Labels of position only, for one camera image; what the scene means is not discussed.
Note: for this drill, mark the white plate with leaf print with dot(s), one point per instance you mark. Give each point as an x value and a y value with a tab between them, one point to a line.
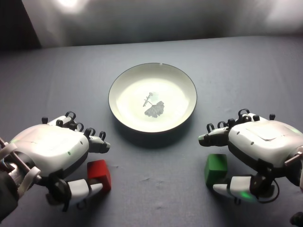
142	94

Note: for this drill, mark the red cube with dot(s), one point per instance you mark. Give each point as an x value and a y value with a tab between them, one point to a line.
97	169

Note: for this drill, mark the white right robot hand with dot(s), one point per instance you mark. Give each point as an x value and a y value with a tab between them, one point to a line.
260	139

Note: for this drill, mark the grey table cloth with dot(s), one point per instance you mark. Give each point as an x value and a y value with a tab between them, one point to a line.
151	201

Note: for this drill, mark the green cube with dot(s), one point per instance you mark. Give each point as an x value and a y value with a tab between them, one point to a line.
215	165

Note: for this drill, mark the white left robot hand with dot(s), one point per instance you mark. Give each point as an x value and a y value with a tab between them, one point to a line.
52	146

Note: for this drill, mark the dark background panel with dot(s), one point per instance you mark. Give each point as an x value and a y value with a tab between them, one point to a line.
14	23

